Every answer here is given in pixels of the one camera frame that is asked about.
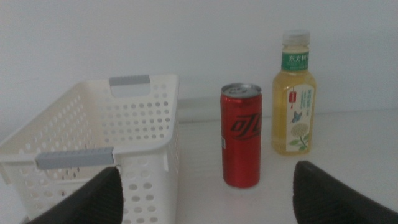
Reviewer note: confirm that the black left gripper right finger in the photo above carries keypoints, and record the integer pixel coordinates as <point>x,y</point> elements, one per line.
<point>323,199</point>

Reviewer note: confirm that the red cola can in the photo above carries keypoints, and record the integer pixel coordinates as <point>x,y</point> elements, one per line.
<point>241,149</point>

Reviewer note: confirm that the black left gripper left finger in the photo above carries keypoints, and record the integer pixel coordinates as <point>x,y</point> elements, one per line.
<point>96,202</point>

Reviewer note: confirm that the white perforated plastic basket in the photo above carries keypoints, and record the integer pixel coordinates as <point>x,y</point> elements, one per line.
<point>149,149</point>

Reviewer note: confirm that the yellow tea bottle green label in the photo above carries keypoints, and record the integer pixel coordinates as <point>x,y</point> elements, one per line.
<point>281,118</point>

